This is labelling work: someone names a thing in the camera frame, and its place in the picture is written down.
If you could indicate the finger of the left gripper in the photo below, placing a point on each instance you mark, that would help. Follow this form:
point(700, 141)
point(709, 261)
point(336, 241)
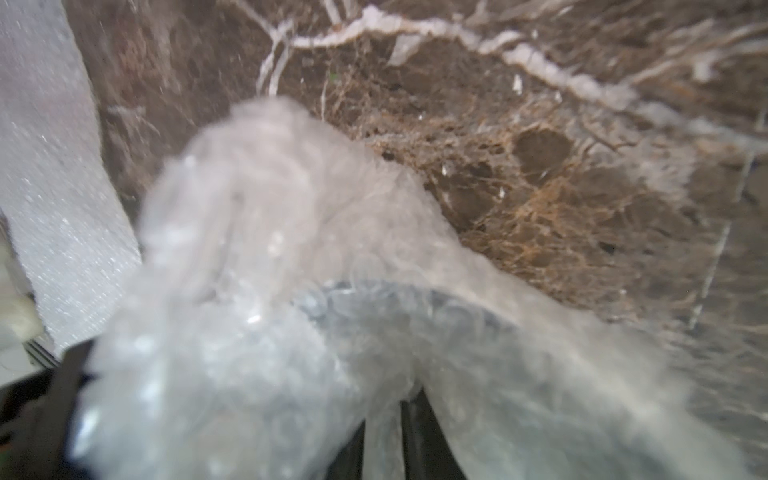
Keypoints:
point(37, 415)

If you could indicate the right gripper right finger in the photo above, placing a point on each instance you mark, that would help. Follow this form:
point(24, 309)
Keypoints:
point(427, 455)

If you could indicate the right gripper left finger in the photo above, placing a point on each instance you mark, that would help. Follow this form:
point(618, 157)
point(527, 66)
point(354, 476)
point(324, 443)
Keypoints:
point(348, 463)

